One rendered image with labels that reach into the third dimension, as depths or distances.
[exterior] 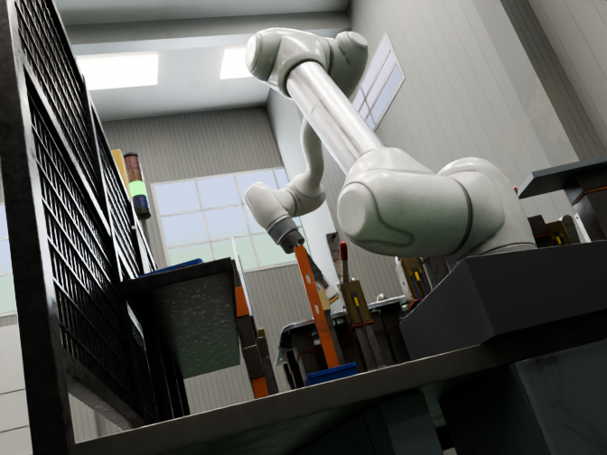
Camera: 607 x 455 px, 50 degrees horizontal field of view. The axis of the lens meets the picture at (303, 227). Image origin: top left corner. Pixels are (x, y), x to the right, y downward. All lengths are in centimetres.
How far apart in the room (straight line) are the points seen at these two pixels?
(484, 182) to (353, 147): 26
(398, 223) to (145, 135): 941
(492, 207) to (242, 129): 951
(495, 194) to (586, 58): 450
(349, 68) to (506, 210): 62
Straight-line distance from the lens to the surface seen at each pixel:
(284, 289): 954
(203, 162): 1027
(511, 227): 129
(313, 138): 188
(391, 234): 116
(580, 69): 582
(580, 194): 193
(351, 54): 171
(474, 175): 132
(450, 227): 121
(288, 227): 202
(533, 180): 185
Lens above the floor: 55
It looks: 22 degrees up
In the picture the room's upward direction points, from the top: 17 degrees counter-clockwise
